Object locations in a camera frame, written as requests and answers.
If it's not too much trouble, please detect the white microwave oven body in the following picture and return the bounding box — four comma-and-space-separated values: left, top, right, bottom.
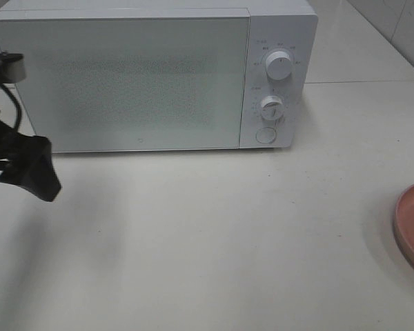
0, 1, 318, 151

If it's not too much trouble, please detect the round door release button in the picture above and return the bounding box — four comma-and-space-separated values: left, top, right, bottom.
255, 128, 277, 144

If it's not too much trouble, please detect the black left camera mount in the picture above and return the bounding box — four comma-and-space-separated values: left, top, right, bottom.
0, 52, 26, 84

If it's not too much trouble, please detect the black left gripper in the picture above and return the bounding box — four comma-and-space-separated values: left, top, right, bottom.
0, 120, 61, 202

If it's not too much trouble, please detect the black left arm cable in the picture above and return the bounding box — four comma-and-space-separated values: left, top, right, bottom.
0, 82, 23, 134

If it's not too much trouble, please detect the white microwave door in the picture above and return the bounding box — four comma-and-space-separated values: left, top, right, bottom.
0, 18, 248, 152

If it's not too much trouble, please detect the upper white power knob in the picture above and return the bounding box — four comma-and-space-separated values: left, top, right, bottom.
265, 50, 293, 81

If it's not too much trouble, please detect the pink round plate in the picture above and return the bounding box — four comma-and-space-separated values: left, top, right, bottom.
393, 184, 414, 269

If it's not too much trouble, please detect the white timer knob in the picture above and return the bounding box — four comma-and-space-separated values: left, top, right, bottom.
260, 96, 284, 121

